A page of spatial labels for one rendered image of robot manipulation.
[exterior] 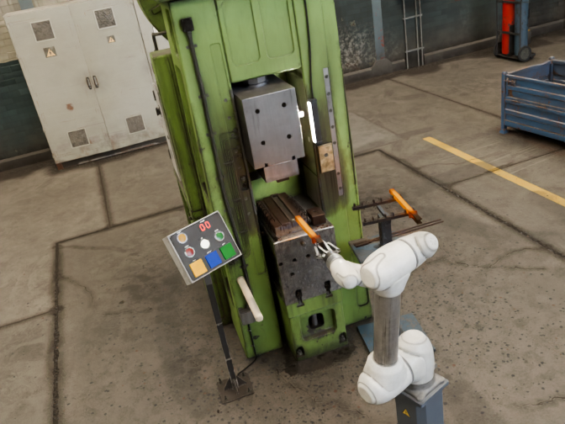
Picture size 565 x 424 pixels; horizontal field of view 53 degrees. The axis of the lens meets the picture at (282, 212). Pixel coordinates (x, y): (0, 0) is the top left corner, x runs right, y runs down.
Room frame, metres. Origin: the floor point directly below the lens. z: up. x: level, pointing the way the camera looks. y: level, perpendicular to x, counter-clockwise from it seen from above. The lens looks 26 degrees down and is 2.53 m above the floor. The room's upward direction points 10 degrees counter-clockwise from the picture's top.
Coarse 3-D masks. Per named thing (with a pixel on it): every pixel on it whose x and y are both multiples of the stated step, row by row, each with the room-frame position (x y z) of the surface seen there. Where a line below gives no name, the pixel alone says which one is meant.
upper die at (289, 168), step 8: (296, 160) 3.02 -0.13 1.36; (264, 168) 2.98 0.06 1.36; (272, 168) 2.99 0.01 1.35; (280, 168) 3.00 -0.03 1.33; (288, 168) 3.01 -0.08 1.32; (296, 168) 3.02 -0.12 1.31; (264, 176) 2.99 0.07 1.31; (272, 176) 2.99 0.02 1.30; (280, 176) 3.00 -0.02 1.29; (288, 176) 3.01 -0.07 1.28
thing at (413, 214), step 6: (390, 192) 3.16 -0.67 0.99; (396, 192) 3.13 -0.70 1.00; (396, 198) 3.06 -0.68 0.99; (402, 198) 3.04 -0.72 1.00; (402, 204) 2.96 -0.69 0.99; (408, 204) 2.94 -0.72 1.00; (408, 210) 2.87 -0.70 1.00; (414, 210) 2.85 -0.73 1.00; (414, 216) 2.78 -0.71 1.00; (420, 222) 2.74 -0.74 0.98
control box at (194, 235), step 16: (192, 224) 2.77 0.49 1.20; (224, 224) 2.85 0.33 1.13; (176, 240) 2.68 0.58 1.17; (192, 240) 2.71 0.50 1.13; (208, 240) 2.75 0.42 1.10; (224, 240) 2.79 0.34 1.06; (176, 256) 2.64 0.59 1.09; (192, 256) 2.66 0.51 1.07; (192, 272) 2.60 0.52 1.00; (208, 272) 2.64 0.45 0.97
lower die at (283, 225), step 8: (264, 200) 3.36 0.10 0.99; (272, 200) 3.34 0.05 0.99; (288, 200) 3.29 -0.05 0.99; (264, 208) 3.27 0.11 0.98; (272, 208) 3.23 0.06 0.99; (280, 208) 3.19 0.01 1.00; (288, 208) 3.17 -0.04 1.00; (272, 216) 3.13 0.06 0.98; (280, 216) 3.09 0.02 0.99; (304, 216) 3.03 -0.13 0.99; (272, 224) 3.03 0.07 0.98; (280, 224) 3.01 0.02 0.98; (288, 224) 3.00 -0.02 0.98; (296, 224) 3.01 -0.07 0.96; (280, 232) 2.98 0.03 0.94; (288, 232) 2.99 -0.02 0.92
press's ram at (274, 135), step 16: (272, 80) 3.28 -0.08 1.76; (240, 96) 3.04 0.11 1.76; (256, 96) 2.99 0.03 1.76; (272, 96) 3.00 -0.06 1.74; (288, 96) 3.02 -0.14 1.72; (240, 112) 3.04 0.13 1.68; (256, 112) 2.98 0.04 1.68; (272, 112) 3.00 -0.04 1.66; (288, 112) 3.02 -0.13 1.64; (240, 128) 3.13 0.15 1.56; (256, 128) 2.98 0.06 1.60; (272, 128) 3.00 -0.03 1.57; (288, 128) 3.02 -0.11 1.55; (256, 144) 2.97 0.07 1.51; (272, 144) 2.99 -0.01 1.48; (288, 144) 3.01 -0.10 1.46; (256, 160) 2.97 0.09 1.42; (272, 160) 2.99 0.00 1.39; (288, 160) 3.01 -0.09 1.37
